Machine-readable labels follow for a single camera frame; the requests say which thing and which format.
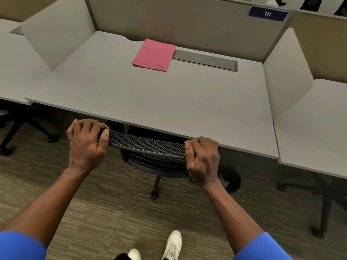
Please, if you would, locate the person's right hand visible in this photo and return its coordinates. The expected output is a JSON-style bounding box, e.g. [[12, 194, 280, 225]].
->
[[184, 136, 220, 189]]

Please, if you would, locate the person's left hand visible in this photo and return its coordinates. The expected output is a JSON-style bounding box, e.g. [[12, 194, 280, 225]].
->
[[66, 119, 110, 174]]

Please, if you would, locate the black mesh office chair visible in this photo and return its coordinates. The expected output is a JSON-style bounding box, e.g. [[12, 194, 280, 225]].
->
[[106, 120, 242, 200]]

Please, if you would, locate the person's right forearm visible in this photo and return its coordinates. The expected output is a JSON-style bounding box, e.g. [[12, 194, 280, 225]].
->
[[201, 177, 271, 255]]

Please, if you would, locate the person's left forearm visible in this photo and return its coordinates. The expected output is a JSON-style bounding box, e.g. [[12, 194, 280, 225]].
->
[[0, 166, 90, 248]]

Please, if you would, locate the black chair base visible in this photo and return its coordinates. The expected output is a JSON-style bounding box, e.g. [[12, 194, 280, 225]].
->
[[276, 170, 347, 239], [0, 101, 59, 156]]

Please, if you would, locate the pink paper folder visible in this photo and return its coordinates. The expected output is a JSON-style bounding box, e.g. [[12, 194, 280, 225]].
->
[[132, 38, 176, 72]]

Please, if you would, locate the person's white right shoe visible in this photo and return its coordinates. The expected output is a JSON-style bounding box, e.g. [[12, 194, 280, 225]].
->
[[162, 230, 182, 260]]

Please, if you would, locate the white desk side divider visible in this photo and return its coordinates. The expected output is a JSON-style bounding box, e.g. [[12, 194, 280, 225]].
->
[[21, 0, 97, 71], [262, 27, 314, 121]]

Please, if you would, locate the person's blue right sleeve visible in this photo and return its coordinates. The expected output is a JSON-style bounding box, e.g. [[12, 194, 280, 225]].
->
[[233, 232, 295, 260]]

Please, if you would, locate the person's blue sleeve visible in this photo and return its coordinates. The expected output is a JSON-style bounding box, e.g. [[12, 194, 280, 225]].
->
[[0, 231, 47, 260], [233, 232, 295, 260]]

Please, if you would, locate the beige back partition panel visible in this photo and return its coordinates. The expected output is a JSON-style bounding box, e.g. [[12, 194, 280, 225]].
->
[[84, 0, 295, 63]]

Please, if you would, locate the person's blue left sleeve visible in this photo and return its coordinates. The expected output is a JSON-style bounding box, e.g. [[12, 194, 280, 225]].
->
[[0, 231, 47, 260]]

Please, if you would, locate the blue number sign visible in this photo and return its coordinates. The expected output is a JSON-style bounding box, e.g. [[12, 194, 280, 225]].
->
[[248, 5, 289, 22]]

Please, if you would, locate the tan partition panel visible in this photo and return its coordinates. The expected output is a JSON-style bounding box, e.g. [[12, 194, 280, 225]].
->
[[287, 10, 347, 84]]

